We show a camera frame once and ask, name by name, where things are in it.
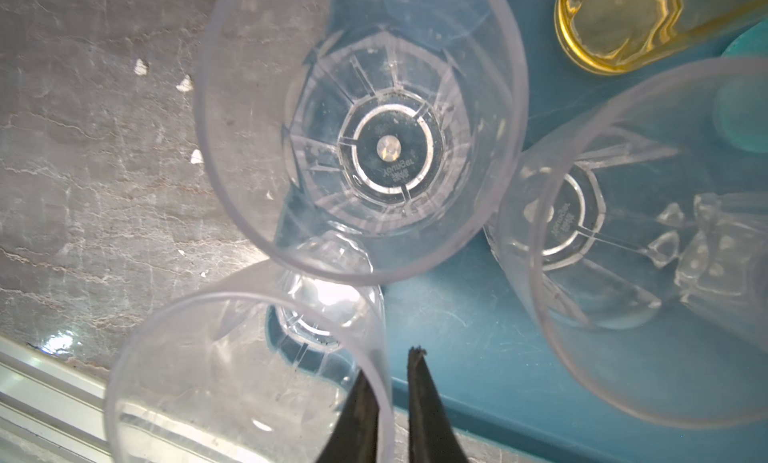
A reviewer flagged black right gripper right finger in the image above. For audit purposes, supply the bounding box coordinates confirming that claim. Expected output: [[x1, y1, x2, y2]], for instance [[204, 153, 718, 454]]
[[407, 347, 469, 463]]

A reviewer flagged teal plastic tray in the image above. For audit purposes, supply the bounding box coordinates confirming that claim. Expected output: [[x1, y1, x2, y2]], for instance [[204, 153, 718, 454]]
[[263, 0, 768, 463]]

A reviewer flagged teal dotted plastic cup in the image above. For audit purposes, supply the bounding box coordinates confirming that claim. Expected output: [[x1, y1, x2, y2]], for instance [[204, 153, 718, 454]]
[[715, 21, 767, 155]]

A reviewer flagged yellow plastic cup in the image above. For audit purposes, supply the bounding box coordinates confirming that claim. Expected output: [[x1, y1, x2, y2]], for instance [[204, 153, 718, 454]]
[[554, 0, 767, 75]]

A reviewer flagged clear faceted cup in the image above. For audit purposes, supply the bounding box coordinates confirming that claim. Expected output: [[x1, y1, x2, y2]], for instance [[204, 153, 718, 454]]
[[674, 192, 767, 351], [194, 0, 529, 285], [490, 57, 767, 428], [104, 261, 395, 462]]

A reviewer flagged aluminium mounting rail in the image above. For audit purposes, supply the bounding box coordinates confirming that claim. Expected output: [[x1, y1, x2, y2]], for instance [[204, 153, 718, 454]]
[[0, 333, 265, 463]]

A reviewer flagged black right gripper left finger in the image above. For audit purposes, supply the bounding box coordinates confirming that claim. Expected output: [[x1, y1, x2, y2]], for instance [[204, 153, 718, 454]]
[[316, 371, 379, 463]]

